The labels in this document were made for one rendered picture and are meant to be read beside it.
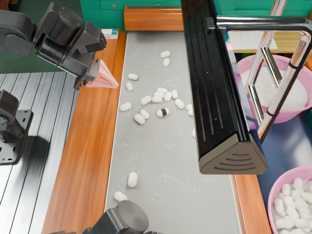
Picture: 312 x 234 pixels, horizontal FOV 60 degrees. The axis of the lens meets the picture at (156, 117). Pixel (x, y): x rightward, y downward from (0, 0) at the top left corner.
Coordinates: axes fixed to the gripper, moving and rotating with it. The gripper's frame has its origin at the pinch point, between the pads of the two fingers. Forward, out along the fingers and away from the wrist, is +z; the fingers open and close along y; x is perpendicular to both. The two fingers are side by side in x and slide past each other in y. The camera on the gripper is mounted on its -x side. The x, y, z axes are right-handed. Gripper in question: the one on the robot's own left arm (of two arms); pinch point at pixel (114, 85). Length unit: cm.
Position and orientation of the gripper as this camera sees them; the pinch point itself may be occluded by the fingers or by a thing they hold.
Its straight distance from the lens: 71.8
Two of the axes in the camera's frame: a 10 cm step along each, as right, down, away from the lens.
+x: -6.4, 4.9, 5.9
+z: 7.7, 4.2, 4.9
